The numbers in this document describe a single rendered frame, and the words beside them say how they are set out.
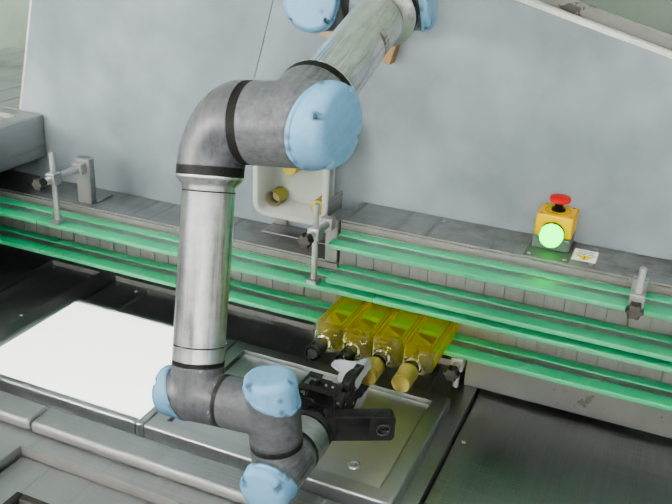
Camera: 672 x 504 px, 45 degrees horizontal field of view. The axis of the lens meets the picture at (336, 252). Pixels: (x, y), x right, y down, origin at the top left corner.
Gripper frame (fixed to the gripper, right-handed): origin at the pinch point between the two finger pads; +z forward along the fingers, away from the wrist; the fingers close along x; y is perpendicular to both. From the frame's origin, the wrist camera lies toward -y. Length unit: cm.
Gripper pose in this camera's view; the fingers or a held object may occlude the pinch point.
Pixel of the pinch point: (368, 375)
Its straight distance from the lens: 142.5
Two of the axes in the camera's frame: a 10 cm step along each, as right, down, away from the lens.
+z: 4.0, -3.5, 8.5
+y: -9.2, -2.1, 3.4
